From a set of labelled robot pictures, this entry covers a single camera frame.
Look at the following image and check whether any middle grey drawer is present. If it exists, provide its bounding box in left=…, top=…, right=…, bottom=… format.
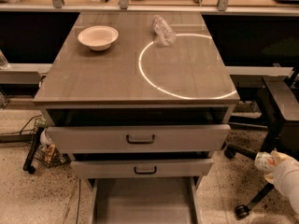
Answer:
left=71, top=159, right=213, bottom=179

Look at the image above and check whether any black top drawer handle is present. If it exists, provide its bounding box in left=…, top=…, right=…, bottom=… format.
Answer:
left=126, top=134, right=156, bottom=145

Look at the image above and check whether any black office chair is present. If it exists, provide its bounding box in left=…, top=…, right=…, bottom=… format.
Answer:
left=223, top=67, right=299, bottom=220

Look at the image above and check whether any black wire cart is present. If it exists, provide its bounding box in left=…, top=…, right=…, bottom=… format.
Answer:
left=22, top=115, right=71, bottom=174

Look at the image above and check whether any clear crushed plastic bottle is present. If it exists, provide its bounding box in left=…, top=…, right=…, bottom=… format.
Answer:
left=152, top=15, right=176, bottom=47

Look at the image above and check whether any bottom open grey drawer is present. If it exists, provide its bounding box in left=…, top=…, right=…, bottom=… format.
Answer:
left=88, top=177, right=202, bottom=224

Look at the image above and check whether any black drawer handle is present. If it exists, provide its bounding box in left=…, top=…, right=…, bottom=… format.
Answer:
left=134, top=166, right=157, bottom=175
left=126, top=134, right=156, bottom=145

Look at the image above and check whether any black middle drawer handle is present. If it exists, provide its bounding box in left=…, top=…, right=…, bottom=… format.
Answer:
left=134, top=166, right=157, bottom=175

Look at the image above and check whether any white green 7up can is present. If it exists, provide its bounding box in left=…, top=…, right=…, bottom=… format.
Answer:
left=254, top=152, right=276, bottom=174

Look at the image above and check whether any white paper bowl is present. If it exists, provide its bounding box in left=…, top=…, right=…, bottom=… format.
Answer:
left=78, top=25, right=119, bottom=51

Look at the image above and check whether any grey drawer cabinet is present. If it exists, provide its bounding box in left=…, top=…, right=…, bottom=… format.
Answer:
left=33, top=11, right=241, bottom=224

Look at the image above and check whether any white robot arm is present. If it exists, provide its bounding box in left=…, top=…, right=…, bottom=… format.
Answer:
left=264, top=150, right=299, bottom=215

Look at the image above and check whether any top grey drawer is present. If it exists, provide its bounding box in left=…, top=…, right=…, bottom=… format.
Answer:
left=46, top=124, right=230, bottom=154

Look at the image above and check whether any black floor cable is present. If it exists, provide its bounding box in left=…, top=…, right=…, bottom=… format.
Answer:
left=0, top=114, right=43, bottom=136

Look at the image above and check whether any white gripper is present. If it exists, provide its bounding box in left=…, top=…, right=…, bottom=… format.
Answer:
left=263, top=150, right=299, bottom=199

